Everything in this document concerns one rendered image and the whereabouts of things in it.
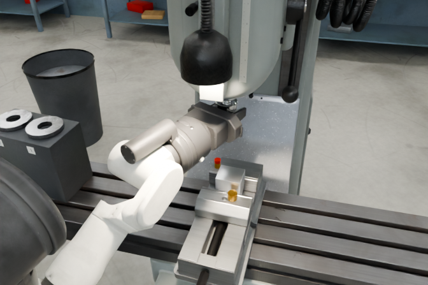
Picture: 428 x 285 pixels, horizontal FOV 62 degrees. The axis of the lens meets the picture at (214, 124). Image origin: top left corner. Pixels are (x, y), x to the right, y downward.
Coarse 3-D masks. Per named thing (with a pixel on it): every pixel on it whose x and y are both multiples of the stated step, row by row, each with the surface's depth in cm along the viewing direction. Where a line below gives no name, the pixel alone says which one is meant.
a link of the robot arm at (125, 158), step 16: (160, 128) 58; (176, 128) 60; (128, 144) 54; (144, 144) 55; (160, 144) 58; (176, 144) 60; (192, 144) 61; (112, 160) 59; (128, 160) 55; (144, 160) 57; (160, 160) 56; (176, 160) 60; (192, 160) 62; (128, 176) 57; (144, 176) 55
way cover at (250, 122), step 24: (264, 96) 112; (264, 120) 112; (288, 120) 111; (240, 144) 114; (264, 144) 113; (288, 144) 112; (192, 168) 115; (264, 168) 111; (288, 168) 110; (288, 192) 107
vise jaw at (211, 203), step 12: (204, 192) 83; (216, 192) 83; (204, 204) 81; (216, 204) 80; (228, 204) 80; (240, 204) 80; (252, 204) 83; (204, 216) 81; (216, 216) 80; (228, 216) 79; (240, 216) 79
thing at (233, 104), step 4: (232, 100) 73; (236, 100) 73; (216, 104) 72; (220, 104) 72; (224, 104) 72; (228, 104) 72; (232, 104) 72; (236, 104) 72; (220, 108) 72; (224, 108) 72; (228, 108) 71; (232, 108) 72
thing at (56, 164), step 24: (0, 120) 92; (24, 120) 92; (48, 120) 92; (0, 144) 90; (24, 144) 87; (48, 144) 86; (72, 144) 92; (24, 168) 93; (48, 168) 89; (72, 168) 94; (48, 192) 95; (72, 192) 96
